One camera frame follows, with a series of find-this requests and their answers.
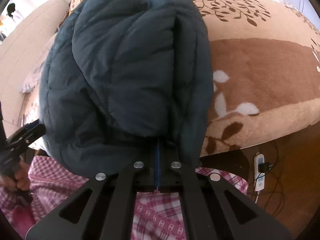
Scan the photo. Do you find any black plug adapter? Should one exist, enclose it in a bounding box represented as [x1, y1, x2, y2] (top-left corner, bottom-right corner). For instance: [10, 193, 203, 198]
[258, 162, 275, 173]

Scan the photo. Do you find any dark blue padded jacket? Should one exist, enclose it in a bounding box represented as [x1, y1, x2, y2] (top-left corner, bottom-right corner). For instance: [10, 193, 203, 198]
[39, 0, 214, 176]

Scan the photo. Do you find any person's left hand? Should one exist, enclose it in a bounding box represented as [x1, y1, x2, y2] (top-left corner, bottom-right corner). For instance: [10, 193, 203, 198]
[0, 155, 32, 193]

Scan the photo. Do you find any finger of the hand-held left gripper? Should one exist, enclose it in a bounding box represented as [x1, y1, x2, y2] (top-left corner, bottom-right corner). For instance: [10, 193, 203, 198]
[6, 120, 47, 153]

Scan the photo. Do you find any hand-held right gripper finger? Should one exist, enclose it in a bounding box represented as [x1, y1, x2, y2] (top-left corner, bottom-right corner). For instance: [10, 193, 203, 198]
[26, 140, 159, 240]
[158, 140, 292, 240]

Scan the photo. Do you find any white floral pillow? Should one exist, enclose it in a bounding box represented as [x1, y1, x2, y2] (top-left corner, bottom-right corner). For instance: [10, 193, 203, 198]
[19, 55, 49, 94]

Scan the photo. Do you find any bed with floral bedspread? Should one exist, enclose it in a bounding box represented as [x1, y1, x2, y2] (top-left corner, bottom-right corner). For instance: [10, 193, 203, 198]
[19, 0, 320, 158]

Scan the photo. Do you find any black cable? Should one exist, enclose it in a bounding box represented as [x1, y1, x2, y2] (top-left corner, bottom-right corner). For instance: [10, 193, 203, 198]
[260, 140, 287, 218]

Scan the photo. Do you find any pink plaid pajamas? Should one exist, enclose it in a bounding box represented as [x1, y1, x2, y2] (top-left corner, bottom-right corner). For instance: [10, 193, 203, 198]
[0, 155, 249, 240]

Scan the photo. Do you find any white power strip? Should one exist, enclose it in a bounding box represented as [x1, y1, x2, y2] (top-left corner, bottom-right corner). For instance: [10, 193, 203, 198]
[253, 152, 266, 192]

